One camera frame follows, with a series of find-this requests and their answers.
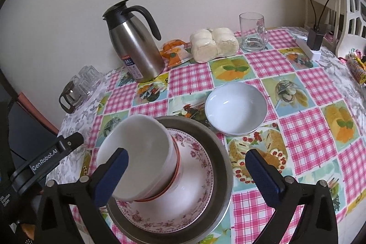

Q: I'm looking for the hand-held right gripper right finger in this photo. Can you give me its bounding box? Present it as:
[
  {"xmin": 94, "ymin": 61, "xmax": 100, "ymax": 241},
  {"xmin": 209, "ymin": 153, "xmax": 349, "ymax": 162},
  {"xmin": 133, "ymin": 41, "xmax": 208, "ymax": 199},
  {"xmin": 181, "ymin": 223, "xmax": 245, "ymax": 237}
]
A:
[{"xmin": 245, "ymin": 148, "xmax": 338, "ymax": 244}]

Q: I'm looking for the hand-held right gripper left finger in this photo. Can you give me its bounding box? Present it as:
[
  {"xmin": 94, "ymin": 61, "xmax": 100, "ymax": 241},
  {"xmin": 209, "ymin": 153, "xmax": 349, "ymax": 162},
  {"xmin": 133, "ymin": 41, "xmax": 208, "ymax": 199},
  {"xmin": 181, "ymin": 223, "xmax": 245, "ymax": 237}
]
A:
[{"xmin": 34, "ymin": 147, "xmax": 129, "ymax": 244}]

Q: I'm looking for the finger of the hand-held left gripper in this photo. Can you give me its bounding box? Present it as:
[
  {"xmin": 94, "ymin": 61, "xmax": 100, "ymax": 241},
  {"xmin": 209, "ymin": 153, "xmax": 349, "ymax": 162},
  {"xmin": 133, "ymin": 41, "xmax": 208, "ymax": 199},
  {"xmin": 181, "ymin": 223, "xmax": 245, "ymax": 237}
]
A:
[{"xmin": 29, "ymin": 132, "xmax": 84, "ymax": 176}]

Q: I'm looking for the small white bowl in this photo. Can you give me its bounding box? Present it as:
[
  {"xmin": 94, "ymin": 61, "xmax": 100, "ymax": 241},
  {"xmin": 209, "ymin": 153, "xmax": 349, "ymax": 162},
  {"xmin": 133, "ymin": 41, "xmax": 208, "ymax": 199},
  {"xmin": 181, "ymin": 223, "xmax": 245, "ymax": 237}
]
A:
[{"xmin": 96, "ymin": 114, "xmax": 175, "ymax": 202}]

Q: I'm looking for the stainless steel plate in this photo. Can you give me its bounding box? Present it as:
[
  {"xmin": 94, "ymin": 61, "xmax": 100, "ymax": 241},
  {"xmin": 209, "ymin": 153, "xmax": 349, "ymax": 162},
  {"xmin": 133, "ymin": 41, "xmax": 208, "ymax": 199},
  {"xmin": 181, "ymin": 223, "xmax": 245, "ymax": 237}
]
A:
[{"xmin": 106, "ymin": 116, "xmax": 233, "ymax": 244}]

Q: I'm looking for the strawberry print bowl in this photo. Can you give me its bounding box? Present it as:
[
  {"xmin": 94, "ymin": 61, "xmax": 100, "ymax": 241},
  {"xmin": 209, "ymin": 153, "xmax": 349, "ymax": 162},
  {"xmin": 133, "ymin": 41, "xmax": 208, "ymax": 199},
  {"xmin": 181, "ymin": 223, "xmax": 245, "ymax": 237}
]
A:
[{"xmin": 133, "ymin": 134, "xmax": 181, "ymax": 203}]

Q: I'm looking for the floral rimmed round plate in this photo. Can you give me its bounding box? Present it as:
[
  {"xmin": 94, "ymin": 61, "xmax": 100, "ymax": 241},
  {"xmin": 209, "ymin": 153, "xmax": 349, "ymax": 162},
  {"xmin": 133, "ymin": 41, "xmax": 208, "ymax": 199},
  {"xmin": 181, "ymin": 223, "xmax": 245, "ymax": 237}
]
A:
[{"xmin": 116, "ymin": 131, "xmax": 214, "ymax": 233}]

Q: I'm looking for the dark chair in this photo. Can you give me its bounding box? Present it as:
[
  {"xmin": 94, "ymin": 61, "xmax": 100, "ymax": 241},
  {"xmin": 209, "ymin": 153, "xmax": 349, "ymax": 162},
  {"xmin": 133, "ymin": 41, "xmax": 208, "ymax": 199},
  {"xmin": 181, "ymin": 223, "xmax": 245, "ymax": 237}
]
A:
[{"xmin": 0, "ymin": 89, "xmax": 59, "ymax": 176}]

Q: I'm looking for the pink checked tablecloth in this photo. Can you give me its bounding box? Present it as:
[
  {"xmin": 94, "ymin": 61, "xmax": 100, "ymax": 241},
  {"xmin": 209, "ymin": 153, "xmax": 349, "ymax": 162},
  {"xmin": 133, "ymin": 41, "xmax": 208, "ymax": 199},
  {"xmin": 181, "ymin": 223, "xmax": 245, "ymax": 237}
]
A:
[{"xmin": 70, "ymin": 26, "xmax": 361, "ymax": 244}]

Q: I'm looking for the light blue bowl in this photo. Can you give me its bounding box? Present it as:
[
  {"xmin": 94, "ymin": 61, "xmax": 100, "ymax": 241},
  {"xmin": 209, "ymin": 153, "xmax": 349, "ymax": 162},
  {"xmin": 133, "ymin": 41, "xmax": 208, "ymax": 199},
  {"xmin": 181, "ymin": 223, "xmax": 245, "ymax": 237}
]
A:
[{"xmin": 204, "ymin": 82, "xmax": 267, "ymax": 136}]

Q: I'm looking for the clear glass cup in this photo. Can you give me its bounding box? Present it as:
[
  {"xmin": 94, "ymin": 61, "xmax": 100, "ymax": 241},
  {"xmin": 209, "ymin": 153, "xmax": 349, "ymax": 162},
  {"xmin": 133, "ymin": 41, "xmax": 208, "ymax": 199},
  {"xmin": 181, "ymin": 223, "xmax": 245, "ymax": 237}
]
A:
[
  {"xmin": 78, "ymin": 79, "xmax": 100, "ymax": 98},
  {"xmin": 77, "ymin": 65, "xmax": 96, "ymax": 83}
]

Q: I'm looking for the stainless steel thermos jug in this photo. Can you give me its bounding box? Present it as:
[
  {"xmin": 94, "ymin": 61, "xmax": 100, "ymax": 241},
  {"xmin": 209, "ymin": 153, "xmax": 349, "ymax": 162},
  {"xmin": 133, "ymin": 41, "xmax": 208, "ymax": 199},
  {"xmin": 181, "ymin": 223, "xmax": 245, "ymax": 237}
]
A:
[{"xmin": 102, "ymin": 0, "xmax": 166, "ymax": 84}]

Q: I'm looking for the white power strip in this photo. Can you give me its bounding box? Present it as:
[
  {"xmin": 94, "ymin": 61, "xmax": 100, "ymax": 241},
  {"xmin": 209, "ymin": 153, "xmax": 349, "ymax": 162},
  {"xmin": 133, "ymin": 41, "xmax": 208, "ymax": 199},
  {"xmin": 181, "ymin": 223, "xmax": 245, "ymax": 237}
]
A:
[{"xmin": 295, "ymin": 36, "xmax": 322, "ymax": 61}]

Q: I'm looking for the orange snack packet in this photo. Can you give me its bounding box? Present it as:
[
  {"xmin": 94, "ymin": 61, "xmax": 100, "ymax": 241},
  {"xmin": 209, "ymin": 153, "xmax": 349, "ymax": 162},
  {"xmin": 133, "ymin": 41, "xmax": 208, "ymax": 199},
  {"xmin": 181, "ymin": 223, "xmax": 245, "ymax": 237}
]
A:
[{"xmin": 162, "ymin": 39, "xmax": 195, "ymax": 68}]

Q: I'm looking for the bag of steamed buns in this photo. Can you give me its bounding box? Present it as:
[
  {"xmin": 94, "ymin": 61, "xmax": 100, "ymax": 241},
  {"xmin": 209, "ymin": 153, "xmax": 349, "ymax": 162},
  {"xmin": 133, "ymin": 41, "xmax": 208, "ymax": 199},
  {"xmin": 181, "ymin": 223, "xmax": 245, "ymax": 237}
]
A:
[{"xmin": 189, "ymin": 27, "xmax": 240, "ymax": 63}]

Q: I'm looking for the colourful snack packet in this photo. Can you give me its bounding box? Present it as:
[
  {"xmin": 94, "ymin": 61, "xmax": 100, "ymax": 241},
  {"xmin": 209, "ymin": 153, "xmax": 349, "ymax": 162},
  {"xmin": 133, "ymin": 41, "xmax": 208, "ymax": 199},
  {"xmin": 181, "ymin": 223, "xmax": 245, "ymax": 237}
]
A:
[{"xmin": 346, "ymin": 58, "xmax": 366, "ymax": 86}]

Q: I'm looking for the clear glass mug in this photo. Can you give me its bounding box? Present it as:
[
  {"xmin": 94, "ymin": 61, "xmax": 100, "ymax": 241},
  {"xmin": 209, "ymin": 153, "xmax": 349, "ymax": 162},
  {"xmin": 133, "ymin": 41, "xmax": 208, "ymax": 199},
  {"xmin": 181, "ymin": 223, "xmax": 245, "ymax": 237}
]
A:
[{"xmin": 239, "ymin": 12, "xmax": 270, "ymax": 53}]

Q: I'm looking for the black charger plug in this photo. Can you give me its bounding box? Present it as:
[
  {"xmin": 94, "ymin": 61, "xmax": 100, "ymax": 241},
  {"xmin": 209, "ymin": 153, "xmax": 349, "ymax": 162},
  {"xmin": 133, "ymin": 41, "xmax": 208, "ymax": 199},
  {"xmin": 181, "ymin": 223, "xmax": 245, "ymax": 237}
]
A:
[{"xmin": 307, "ymin": 27, "xmax": 325, "ymax": 51}]

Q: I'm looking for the white carved chair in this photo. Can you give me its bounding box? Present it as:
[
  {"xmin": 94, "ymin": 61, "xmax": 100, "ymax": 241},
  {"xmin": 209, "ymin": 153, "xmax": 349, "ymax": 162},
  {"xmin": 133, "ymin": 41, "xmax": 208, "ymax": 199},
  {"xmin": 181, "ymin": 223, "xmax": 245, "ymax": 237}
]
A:
[{"xmin": 336, "ymin": 0, "xmax": 366, "ymax": 58}]

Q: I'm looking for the glass teapot with dark handle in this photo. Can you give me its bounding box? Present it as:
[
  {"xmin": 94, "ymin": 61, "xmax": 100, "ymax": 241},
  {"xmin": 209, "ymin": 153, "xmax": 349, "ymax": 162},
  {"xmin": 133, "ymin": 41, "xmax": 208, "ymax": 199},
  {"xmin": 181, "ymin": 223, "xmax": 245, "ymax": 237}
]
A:
[{"xmin": 59, "ymin": 81, "xmax": 85, "ymax": 114}]

